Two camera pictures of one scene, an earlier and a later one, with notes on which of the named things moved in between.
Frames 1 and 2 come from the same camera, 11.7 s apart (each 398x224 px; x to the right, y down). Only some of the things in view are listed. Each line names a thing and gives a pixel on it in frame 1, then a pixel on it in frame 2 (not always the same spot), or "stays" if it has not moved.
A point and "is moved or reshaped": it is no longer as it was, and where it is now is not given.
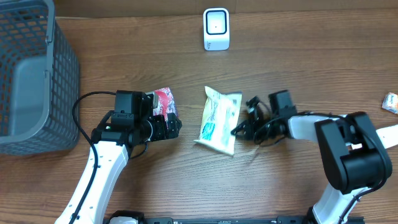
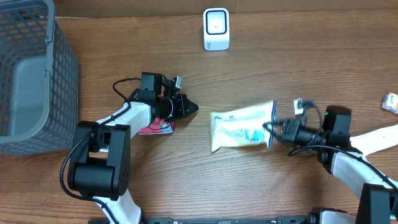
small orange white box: [390, 102] stays
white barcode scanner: [216, 22] stays
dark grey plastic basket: [40, 104] stays
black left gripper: [161, 132] to [182, 102]
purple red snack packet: [166, 103] is moved or reshaped
